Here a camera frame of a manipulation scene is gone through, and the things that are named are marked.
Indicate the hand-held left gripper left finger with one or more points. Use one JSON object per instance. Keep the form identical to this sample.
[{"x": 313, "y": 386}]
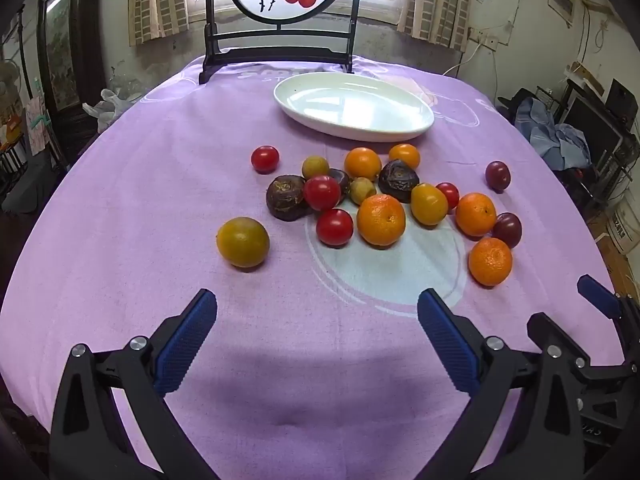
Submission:
[{"x": 185, "y": 340}]

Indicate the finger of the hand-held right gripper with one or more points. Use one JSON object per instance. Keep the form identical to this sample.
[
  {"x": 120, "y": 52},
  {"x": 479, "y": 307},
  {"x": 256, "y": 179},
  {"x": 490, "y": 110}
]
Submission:
[
  {"x": 597, "y": 297},
  {"x": 542, "y": 327}
]

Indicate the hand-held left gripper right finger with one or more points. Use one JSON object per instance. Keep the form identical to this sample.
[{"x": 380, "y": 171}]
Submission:
[{"x": 450, "y": 345}]

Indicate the orange mandarin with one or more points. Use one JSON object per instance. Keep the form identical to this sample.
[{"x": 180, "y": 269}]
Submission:
[
  {"x": 381, "y": 220},
  {"x": 475, "y": 214},
  {"x": 404, "y": 156},
  {"x": 363, "y": 163},
  {"x": 490, "y": 261}
]

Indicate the purple cherry tomato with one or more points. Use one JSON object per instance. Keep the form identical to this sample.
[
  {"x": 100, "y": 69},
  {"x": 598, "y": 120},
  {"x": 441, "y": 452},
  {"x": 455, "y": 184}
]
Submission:
[
  {"x": 508, "y": 230},
  {"x": 497, "y": 175}
]

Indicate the yellow cherry tomato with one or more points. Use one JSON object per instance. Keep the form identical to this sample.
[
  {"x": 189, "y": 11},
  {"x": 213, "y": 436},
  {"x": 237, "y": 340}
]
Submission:
[{"x": 428, "y": 203}]

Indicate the red cherry tomato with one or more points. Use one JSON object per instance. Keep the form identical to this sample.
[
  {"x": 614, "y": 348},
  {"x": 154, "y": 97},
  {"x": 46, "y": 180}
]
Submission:
[
  {"x": 321, "y": 192},
  {"x": 334, "y": 227},
  {"x": 450, "y": 194},
  {"x": 265, "y": 159}
]

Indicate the dark wrinkled passion fruit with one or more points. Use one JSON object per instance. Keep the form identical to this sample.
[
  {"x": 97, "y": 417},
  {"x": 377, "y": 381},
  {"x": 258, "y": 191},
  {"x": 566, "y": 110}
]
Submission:
[
  {"x": 286, "y": 199},
  {"x": 398, "y": 180}
]

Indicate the white oval plate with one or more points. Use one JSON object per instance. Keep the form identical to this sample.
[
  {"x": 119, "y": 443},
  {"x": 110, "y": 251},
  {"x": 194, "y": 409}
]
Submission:
[{"x": 350, "y": 107}]

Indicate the green-yellow citrus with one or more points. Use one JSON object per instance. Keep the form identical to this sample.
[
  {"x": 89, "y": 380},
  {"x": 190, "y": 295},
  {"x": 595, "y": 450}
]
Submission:
[{"x": 242, "y": 241}]

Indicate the black monitor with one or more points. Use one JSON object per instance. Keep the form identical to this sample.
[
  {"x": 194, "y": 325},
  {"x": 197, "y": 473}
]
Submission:
[{"x": 592, "y": 130}]

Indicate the blue cloth pile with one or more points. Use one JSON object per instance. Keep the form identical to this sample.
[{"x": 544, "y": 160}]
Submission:
[{"x": 555, "y": 135}]

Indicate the small tan longan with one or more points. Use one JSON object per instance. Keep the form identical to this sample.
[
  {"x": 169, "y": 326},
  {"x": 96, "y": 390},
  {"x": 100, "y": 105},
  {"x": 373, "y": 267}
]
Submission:
[
  {"x": 362, "y": 190},
  {"x": 315, "y": 166}
]

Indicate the small dark purple fruit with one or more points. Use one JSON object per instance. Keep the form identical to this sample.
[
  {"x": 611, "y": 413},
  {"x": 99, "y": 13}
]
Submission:
[{"x": 344, "y": 178}]

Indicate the white plastic bag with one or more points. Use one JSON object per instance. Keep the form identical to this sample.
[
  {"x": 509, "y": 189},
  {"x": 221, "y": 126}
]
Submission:
[{"x": 107, "y": 107}]

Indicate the dark wooden cabinet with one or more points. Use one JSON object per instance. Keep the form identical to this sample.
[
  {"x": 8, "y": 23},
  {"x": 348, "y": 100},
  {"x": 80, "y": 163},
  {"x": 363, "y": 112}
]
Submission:
[{"x": 75, "y": 60}]

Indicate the dark wooden persimmon table screen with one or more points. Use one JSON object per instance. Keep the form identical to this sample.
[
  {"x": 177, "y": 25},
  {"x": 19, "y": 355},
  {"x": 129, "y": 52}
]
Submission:
[{"x": 280, "y": 42}]

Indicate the beige checked curtain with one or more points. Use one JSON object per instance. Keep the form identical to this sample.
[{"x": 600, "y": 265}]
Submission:
[
  {"x": 440, "y": 5},
  {"x": 157, "y": 0}
]

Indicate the white wall box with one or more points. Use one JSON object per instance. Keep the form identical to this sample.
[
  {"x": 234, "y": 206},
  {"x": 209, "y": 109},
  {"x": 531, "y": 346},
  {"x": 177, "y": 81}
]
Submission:
[{"x": 561, "y": 1}]

